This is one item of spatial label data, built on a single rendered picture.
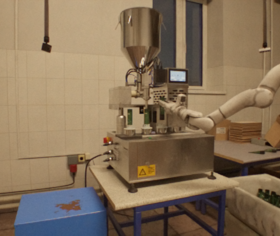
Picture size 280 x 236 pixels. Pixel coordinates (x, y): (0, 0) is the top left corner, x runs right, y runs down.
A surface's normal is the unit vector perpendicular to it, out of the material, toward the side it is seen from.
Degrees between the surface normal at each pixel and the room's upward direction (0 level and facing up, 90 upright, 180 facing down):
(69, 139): 90
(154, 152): 90
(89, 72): 90
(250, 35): 90
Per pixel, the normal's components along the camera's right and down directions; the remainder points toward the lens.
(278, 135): -0.93, 0.03
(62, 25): 0.38, 0.06
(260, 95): -0.53, 0.07
